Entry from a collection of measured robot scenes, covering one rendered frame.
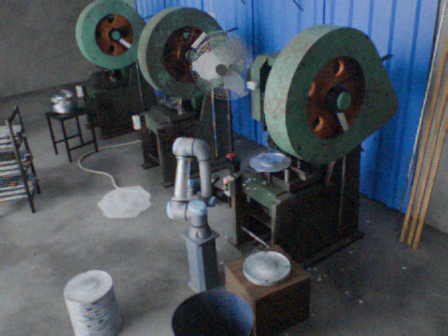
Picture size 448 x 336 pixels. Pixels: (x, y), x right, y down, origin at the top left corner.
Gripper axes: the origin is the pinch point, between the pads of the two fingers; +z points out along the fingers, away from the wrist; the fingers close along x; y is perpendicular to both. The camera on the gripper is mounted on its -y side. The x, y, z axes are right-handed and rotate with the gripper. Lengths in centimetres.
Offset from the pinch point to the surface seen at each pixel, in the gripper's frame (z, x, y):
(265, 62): -21, 14, -94
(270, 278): -12, 82, 27
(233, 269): -20, 58, 34
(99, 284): -83, 18, 72
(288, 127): -37, 71, -60
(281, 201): 5, 51, -13
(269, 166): 4.8, 28.6, -30.1
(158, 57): -33, -108, -74
